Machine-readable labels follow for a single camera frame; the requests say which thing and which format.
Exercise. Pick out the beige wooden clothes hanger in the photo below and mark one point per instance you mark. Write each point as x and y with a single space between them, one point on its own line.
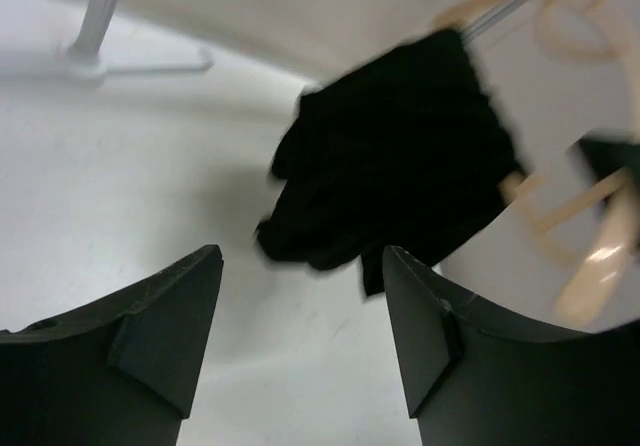
565 250

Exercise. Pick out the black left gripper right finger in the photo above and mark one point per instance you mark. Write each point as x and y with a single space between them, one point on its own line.
477 373

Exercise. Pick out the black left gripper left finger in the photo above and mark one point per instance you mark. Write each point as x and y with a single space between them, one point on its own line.
121 370

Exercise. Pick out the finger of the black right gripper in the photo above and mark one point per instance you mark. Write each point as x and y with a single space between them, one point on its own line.
604 156

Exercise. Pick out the black trousers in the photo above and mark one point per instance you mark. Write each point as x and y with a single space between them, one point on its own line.
404 151

